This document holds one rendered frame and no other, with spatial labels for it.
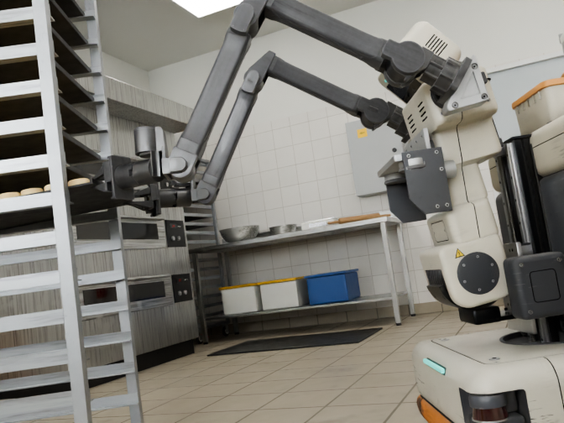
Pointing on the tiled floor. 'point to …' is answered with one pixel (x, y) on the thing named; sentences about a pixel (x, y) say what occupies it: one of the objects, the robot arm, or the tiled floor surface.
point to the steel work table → (303, 239)
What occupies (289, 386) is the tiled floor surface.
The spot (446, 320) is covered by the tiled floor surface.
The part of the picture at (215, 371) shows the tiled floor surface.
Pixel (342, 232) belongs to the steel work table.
